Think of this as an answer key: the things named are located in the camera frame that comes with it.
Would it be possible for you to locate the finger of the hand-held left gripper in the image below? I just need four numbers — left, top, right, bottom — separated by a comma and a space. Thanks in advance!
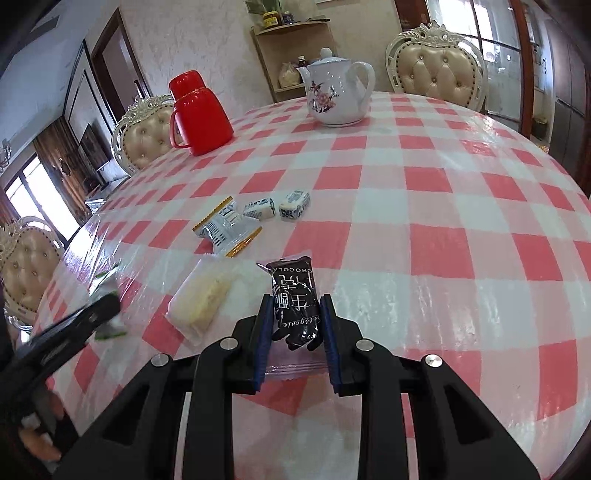
28, 293, 122, 357

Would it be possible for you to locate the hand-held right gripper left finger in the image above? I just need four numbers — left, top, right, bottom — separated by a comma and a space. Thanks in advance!
53, 293, 275, 480

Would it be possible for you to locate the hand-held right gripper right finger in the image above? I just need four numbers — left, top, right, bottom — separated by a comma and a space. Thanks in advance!
320, 293, 541, 480

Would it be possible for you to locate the green snack packet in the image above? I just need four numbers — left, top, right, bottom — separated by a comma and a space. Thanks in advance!
90, 261, 127, 342

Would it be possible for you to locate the black chocolate snack packet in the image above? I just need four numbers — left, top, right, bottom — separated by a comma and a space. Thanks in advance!
255, 249, 322, 352

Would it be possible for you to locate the person's left hand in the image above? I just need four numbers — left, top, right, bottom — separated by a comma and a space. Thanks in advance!
19, 392, 68, 462

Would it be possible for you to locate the pale cake slice clear packet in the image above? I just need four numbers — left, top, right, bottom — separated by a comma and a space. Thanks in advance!
165, 258, 250, 344

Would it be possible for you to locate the beige tufted dining chair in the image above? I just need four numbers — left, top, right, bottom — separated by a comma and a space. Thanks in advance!
0, 216, 63, 330
385, 21, 489, 114

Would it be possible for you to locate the white television cabinet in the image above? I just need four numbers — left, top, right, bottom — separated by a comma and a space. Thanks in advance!
84, 178, 127, 213

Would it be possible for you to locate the blue white candy packet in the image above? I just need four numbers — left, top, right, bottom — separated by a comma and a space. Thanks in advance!
278, 189, 311, 221
242, 196, 276, 221

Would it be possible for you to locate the brown curtain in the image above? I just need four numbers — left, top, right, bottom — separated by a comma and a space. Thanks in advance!
32, 115, 93, 222

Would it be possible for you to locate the beige tufted chair back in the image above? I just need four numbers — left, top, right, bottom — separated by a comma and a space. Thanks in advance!
111, 95, 183, 174

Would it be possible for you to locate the red thermos jug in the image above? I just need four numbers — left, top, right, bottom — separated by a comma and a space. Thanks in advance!
168, 70, 235, 156

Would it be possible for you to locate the white floral teapot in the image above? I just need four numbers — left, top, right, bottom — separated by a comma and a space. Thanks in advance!
296, 47, 376, 127

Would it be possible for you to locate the clear bag on shelf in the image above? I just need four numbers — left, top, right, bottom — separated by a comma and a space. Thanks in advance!
278, 62, 303, 88

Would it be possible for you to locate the wooden corner shelf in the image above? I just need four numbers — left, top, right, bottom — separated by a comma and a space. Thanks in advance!
250, 18, 338, 104

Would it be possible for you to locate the dark refrigerator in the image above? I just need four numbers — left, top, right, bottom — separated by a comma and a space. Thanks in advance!
547, 23, 591, 178

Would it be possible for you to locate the wall television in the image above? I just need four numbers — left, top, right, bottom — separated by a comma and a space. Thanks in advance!
78, 124, 112, 169

